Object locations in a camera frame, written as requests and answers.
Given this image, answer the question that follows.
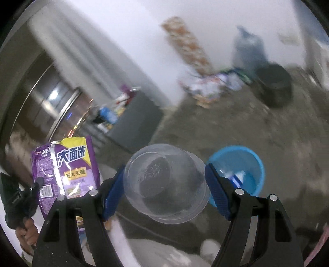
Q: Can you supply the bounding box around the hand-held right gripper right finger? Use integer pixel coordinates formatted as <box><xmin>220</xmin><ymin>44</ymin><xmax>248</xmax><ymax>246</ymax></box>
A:
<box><xmin>204</xmin><ymin>163</ymin><xmax>313</xmax><ymax>267</ymax></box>

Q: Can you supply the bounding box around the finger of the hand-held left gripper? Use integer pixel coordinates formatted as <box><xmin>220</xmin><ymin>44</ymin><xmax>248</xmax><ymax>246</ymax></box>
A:
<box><xmin>25</xmin><ymin>177</ymin><xmax>45</xmax><ymax>204</ymax></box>

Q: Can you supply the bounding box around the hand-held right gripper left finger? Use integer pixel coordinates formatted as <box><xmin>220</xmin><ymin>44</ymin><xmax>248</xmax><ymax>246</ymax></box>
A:
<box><xmin>32</xmin><ymin>164</ymin><xmax>126</xmax><ymax>267</ymax></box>

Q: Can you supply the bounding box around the purple noodle packet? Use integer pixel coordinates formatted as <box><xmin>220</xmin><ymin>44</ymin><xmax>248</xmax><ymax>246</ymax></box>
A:
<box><xmin>31</xmin><ymin>136</ymin><xmax>101</xmax><ymax>233</ymax></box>

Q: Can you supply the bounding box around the blue plastic basin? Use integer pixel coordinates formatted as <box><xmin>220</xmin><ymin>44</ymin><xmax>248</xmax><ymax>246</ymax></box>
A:
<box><xmin>208</xmin><ymin>146</ymin><xmax>265</xmax><ymax>207</ymax></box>

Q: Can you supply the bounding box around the clear plastic bowl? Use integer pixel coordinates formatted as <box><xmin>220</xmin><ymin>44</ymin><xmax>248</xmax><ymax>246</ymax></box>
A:
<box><xmin>123</xmin><ymin>144</ymin><xmax>211</xmax><ymax>224</ymax></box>

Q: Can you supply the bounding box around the person's left hand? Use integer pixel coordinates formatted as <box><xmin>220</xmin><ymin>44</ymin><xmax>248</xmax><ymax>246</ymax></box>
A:
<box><xmin>15</xmin><ymin>218</ymin><xmax>39</xmax><ymax>255</ymax></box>

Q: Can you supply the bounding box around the white blue wrapper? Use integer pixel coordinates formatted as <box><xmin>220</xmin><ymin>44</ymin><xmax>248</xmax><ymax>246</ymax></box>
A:
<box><xmin>226</xmin><ymin>171</ymin><xmax>247</xmax><ymax>186</ymax></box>

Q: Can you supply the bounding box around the printed tablecloth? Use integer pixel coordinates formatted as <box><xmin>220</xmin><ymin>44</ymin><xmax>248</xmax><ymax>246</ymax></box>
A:
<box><xmin>77</xmin><ymin>162</ymin><xmax>219</xmax><ymax>267</ymax></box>

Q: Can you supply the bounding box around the grey bin with bottles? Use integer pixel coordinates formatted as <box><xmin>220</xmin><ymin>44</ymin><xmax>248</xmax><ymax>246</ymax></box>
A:
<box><xmin>108</xmin><ymin>90</ymin><xmax>165</xmax><ymax>152</ymax></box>

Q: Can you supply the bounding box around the cluster of bottles and packets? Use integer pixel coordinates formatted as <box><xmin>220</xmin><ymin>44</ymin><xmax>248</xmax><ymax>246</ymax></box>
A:
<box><xmin>93</xmin><ymin>86</ymin><xmax>142</xmax><ymax>130</ymax></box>

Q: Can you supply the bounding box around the pile of packaging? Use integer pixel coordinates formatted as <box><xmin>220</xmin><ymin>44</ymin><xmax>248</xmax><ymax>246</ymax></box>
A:
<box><xmin>180</xmin><ymin>69</ymin><xmax>248</xmax><ymax>108</ymax></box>

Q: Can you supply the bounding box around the black bucket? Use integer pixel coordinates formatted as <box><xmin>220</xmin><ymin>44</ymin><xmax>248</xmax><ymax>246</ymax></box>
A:
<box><xmin>254</xmin><ymin>64</ymin><xmax>293</xmax><ymax>108</ymax></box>

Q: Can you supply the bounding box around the large water jug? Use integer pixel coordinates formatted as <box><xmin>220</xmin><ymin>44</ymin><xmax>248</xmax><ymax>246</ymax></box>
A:
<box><xmin>233</xmin><ymin>26</ymin><xmax>268</xmax><ymax>75</ymax></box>

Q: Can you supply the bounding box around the white curtain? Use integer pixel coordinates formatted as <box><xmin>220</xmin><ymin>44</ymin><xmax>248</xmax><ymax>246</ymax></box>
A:
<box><xmin>28</xmin><ymin>0</ymin><xmax>175</xmax><ymax>108</ymax></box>

